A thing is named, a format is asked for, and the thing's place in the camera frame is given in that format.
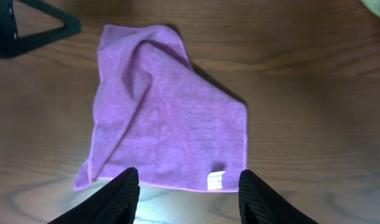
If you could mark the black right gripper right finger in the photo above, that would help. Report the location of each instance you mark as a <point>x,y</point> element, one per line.
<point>261,204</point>

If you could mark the pink purple microfiber cloth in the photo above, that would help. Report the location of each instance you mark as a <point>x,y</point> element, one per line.
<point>153,112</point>

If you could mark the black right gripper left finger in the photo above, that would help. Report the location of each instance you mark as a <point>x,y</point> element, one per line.
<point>115,203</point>

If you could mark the light green cloth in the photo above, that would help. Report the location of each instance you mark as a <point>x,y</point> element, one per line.
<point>373,6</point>

